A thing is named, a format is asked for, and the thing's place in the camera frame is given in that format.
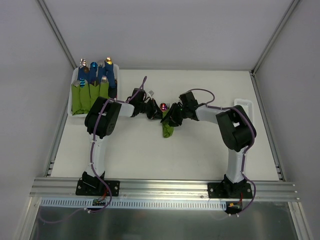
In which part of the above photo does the iridescent spoon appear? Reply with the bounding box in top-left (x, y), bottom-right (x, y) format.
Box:
top-left (160, 103), bottom-right (168, 112)

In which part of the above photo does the green paper napkin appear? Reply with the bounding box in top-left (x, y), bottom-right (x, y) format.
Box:
top-left (162, 122), bottom-right (174, 139)

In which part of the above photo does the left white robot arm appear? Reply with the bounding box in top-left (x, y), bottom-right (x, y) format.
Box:
top-left (75, 88), bottom-right (163, 196)

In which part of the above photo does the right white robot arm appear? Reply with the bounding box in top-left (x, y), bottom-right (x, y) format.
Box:
top-left (161, 91), bottom-right (257, 198)

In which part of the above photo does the green napkin roll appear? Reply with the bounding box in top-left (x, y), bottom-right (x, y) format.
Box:
top-left (71, 80), bottom-right (82, 115)
top-left (99, 75), bottom-right (109, 99)
top-left (89, 84), bottom-right (100, 107)
top-left (79, 78), bottom-right (91, 114)

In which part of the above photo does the blue napkin roll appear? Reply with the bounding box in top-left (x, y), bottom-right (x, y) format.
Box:
top-left (104, 57), bottom-right (117, 89)
top-left (88, 62), bottom-right (98, 86)
top-left (97, 60), bottom-right (107, 84)
top-left (77, 58), bottom-right (90, 81)

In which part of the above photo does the white utensil tray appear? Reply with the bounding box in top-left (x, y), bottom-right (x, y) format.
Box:
top-left (234, 98), bottom-right (254, 123)

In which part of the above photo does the white basket of rolls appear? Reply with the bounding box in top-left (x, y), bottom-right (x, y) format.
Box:
top-left (67, 63), bottom-right (121, 118)

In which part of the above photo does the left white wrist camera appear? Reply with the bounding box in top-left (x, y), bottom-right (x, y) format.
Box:
top-left (148, 90), bottom-right (154, 97)

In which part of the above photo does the aluminium mounting rail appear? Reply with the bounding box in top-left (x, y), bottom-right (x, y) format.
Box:
top-left (29, 177), bottom-right (301, 202)

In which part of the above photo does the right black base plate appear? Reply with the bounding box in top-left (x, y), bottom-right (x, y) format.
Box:
top-left (207, 181), bottom-right (253, 200)

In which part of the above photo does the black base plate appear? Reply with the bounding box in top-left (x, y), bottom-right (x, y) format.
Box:
top-left (75, 179), bottom-right (120, 197)
top-left (207, 181), bottom-right (253, 200)

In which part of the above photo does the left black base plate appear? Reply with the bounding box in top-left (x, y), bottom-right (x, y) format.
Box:
top-left (75, 179), bottom-right (120, 197)

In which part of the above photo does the white slotted cable duct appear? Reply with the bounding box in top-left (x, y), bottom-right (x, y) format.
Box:
top-left (40, 197), bottom-right (227, 211)

